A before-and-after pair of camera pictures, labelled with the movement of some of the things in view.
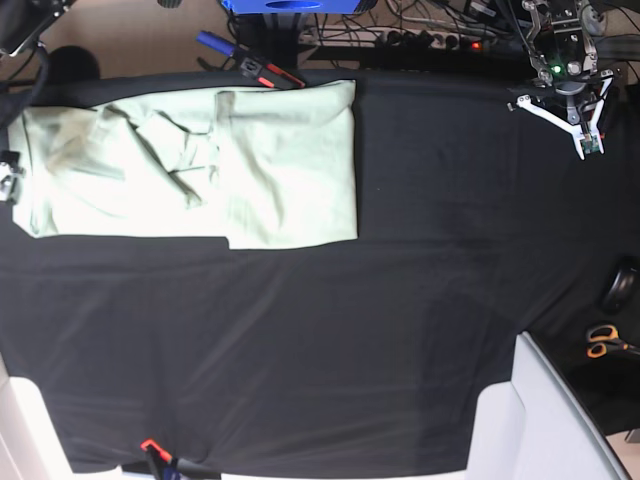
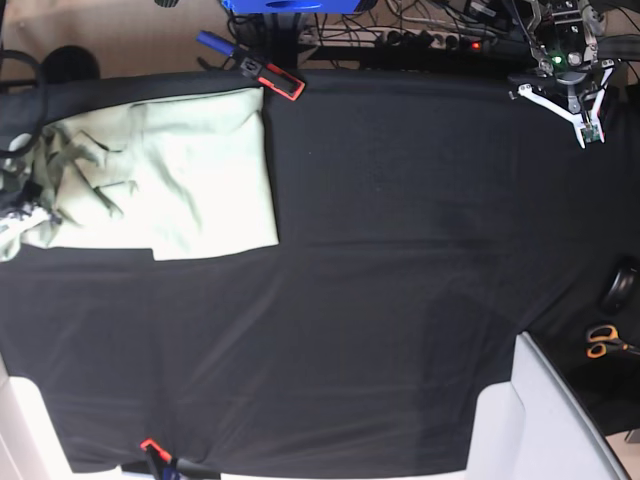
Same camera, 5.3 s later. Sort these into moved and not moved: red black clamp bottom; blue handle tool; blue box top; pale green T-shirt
Moved: pale green T-shirt
Not moved: blue box top; red black clamp bottom; blue handle tool
